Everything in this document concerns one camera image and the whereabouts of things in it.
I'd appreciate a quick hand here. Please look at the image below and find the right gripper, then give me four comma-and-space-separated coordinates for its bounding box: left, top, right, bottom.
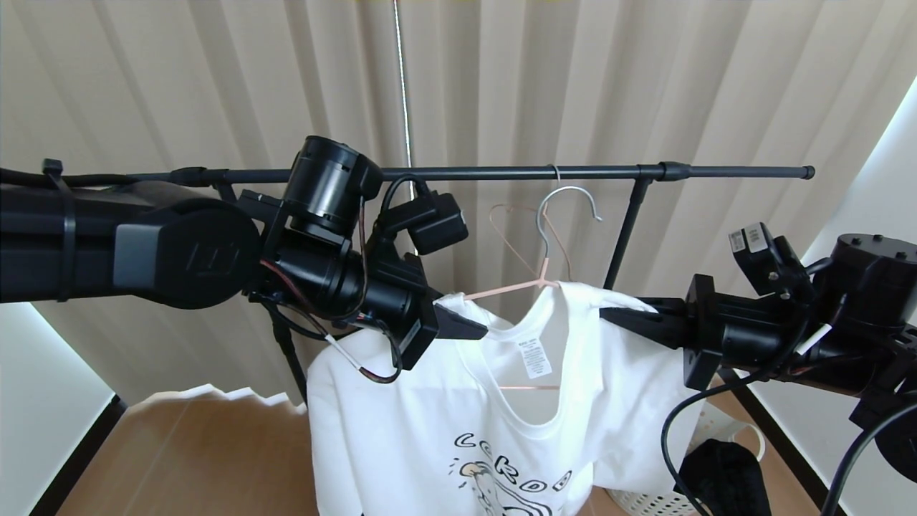
683, 274, 860, 391

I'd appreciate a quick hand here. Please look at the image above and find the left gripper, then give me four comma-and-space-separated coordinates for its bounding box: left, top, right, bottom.
276, 247, 439, 371

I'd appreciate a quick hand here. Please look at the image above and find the white printed t-shirt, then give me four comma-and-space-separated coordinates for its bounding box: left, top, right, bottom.
307, 282, 706, 516

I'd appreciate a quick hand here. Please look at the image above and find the pink clothes hanger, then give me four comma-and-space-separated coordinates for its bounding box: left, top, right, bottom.
464, 186, 601, 391
489, 165, 574, 284

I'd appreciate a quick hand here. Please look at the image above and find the black clothes rack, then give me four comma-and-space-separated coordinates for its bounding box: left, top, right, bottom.
125, 163, 816, 406

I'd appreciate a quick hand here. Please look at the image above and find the white laundry basket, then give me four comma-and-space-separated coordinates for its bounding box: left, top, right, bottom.
605, 401, 766, 516

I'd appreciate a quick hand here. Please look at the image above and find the black garment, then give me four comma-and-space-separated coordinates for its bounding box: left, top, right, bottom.
677, 439, 773, 516

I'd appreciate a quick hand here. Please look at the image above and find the beige curtain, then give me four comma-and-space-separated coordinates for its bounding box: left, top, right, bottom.
0, 0, 917, 403

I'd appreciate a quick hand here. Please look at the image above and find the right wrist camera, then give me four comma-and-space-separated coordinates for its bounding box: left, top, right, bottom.
727, 222, 814, 298

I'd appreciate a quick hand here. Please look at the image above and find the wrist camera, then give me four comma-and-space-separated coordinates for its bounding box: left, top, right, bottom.
380, 190, 470, 257
727, 222, 814, 298

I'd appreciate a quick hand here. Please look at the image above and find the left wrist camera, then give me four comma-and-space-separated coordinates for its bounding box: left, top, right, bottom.
380, 190, 470, 257

